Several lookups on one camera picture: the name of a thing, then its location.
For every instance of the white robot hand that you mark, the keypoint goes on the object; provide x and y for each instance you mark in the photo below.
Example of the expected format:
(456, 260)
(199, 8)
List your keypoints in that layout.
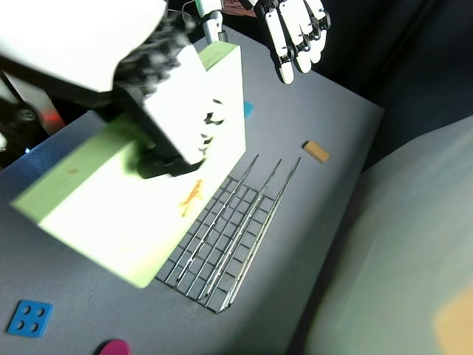
(281, 40)
(74, 40)

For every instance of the pale green book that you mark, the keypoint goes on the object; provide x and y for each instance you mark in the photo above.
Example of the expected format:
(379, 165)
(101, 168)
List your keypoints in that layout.
(111, 222)

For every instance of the light blue block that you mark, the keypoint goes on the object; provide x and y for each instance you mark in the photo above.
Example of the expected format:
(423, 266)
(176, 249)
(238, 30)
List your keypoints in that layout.
(248, 109)

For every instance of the grey table cloth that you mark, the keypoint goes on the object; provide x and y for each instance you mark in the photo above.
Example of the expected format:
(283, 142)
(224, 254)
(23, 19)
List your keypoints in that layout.
(314, 111)

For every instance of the black equipment with red light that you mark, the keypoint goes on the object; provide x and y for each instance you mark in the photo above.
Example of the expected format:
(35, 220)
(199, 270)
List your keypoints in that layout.
(22, 125)

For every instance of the wooden block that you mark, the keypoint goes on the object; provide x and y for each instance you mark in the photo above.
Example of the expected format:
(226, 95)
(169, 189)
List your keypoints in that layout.
(316, 151)

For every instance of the blue block with round holes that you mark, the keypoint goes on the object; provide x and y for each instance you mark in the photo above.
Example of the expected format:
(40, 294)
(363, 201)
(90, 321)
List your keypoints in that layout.
(30, 329)

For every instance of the magenta round disc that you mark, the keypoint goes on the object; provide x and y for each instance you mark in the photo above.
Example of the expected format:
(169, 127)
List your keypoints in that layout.
(114, 348)

